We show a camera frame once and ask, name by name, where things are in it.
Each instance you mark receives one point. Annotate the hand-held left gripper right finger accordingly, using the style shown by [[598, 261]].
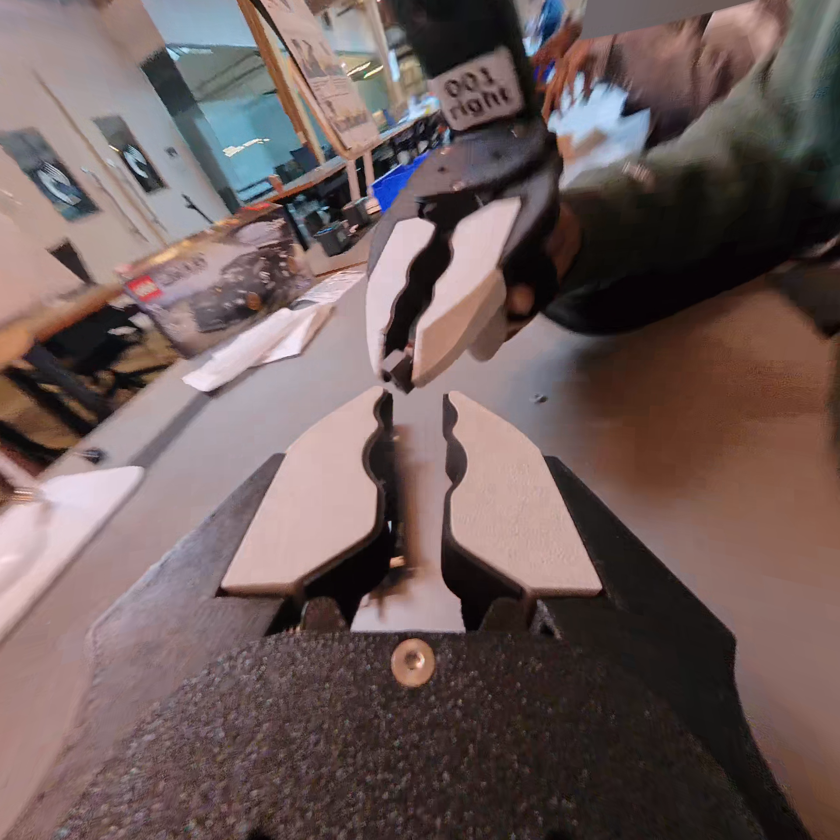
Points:
[[523, 519]]

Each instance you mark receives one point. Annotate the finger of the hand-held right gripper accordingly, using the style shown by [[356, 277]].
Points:
[[391, 282], [473, 289]]

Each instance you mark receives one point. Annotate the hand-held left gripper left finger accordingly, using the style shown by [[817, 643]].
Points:
[[305, 519]]

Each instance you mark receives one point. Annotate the small dark lego piece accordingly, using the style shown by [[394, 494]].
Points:
[[397, 373]]

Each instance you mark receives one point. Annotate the person's right forearm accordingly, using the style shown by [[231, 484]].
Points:
[[696, 197]]

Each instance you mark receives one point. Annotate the lego set box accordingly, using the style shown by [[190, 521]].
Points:
[[223, 282]]

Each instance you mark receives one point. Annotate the person's right hand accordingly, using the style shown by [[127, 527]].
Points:
[[570, 243]]

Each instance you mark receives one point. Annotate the printed white sheet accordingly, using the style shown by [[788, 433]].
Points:
[[328, 286]]

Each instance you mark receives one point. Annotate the small black box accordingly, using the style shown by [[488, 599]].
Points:
[[334, 238]]

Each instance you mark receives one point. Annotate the blue bin with white label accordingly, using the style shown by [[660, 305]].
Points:
[[400, 184]]

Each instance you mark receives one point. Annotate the white paper bags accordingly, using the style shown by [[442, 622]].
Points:
[[250, 348]]

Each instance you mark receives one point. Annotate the poster on wooden easel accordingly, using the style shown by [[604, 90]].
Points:
[[322, 72]]

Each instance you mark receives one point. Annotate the white book stand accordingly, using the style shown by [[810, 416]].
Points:
[[66, 525]]

